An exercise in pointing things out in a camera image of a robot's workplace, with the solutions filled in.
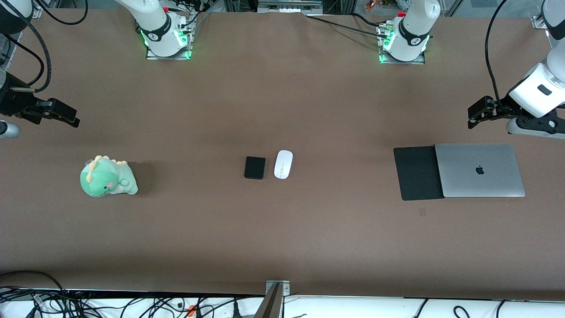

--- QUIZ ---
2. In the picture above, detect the metal table edge bracket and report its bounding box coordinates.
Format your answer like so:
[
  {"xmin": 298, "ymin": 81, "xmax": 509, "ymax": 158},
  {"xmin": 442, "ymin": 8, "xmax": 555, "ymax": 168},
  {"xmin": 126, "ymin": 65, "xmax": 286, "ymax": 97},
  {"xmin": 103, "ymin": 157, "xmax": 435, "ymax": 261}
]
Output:
[{"xmin": 254, "ymin": 280, "xmax": 291, "ymax": 318}]

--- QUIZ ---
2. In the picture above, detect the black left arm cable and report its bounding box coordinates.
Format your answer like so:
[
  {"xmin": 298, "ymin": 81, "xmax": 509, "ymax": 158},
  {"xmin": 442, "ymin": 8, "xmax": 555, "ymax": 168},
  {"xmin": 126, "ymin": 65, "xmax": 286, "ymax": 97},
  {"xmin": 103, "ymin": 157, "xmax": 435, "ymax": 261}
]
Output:
[{"xmin": 484, "ymin": 0, "xmax": 508, "ymax": 106}]

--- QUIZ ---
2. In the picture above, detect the aluminium frame with sockets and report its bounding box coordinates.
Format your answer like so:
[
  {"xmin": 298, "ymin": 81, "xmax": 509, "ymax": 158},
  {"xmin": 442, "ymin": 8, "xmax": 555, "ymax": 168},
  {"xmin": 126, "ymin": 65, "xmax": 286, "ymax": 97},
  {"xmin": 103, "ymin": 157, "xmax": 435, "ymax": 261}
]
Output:
[{"xmin": 257, "ymin": 0, "xmax": 324, "ymax": 14}]

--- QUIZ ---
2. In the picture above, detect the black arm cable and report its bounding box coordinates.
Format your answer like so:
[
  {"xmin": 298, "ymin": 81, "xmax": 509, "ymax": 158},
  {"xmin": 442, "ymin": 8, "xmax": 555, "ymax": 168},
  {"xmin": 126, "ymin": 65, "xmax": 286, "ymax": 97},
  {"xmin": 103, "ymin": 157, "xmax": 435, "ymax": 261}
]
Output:
[
  {"xmin": 0, "ymin": 13, "xmax": 53, "ymax": 93},
  {"xmin": 484, "ymin": 0, "xmax": 508, "ymax": 106}
]

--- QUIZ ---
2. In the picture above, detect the white computer mouse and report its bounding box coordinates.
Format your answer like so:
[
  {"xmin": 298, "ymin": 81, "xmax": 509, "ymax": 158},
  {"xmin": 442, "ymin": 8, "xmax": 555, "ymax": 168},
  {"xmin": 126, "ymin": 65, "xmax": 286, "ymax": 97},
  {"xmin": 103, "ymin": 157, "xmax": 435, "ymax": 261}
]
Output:
[{"xmin": 274, "ymin": 150, "xmax": 294, "ymax": 180}]

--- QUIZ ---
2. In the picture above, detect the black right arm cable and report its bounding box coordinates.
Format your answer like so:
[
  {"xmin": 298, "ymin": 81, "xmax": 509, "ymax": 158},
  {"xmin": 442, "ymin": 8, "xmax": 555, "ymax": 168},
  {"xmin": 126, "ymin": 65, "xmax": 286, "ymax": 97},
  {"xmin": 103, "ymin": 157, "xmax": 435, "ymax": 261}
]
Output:
[{"xmin": 0, "ymin": 13, "xmax": 53, "ymax": 93}]

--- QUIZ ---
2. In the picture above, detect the black looped floor cable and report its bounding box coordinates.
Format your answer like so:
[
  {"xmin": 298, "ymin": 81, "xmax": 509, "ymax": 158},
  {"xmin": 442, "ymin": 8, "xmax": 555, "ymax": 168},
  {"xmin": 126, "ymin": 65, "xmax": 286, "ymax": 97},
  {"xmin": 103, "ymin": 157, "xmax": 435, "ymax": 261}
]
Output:
[{"xmin": 0, "ymin": 270, "xmax": 68, "ymax": 306}]

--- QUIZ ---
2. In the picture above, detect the black cable to base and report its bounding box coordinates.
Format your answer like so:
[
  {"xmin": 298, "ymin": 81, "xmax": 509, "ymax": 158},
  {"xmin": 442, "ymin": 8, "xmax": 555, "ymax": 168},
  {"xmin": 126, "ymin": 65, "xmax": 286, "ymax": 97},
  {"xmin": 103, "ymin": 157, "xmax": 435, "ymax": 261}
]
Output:
[{"xmin": 306, "ymin": 12, "xmax": 390, "ymax": 35}]

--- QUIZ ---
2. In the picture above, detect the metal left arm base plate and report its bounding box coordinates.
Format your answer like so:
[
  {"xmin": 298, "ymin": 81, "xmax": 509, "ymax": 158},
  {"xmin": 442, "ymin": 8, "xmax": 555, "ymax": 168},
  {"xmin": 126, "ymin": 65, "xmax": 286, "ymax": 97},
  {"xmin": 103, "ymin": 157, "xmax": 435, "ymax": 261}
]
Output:
[{"xmin": 378, "ymin": 22, "xmax": 426, "ymax": 65}]

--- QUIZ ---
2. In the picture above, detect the green dinosaur plush toy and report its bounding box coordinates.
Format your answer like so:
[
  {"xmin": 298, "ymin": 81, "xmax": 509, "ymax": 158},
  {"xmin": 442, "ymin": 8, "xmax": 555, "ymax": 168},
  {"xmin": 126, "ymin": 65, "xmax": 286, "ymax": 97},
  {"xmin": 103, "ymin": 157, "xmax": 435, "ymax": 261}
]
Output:
[{"xmin": 80, "ymin": 155, "xmax": 139, "ymax": 197}]

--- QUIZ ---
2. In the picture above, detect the silver closed laptop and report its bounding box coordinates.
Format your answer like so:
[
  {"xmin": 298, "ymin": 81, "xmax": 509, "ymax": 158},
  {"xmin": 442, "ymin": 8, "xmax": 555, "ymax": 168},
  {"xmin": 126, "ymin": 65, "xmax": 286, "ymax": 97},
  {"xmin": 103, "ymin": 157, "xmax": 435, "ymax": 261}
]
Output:
[{"xmin": 434, "ymin": 143, "xmax": 526, "ymax": 198}]

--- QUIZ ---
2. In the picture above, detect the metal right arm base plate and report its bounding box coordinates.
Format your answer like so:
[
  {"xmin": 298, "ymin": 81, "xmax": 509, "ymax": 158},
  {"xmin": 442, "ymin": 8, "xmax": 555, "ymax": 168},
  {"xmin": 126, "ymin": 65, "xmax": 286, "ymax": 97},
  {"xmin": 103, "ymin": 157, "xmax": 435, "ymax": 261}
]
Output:
[{"xmin": 145, "ymin": 18, "xmax": 193, "ymax": 61}]

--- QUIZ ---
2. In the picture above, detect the black mouse pad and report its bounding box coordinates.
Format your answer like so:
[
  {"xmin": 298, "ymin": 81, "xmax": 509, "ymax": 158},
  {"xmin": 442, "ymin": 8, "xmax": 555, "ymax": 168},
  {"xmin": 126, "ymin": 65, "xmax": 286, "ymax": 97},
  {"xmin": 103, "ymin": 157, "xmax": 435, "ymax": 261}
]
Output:
[{"xmin": 393, "ymin": 146, "xmax": 445, "ymax": 201}]

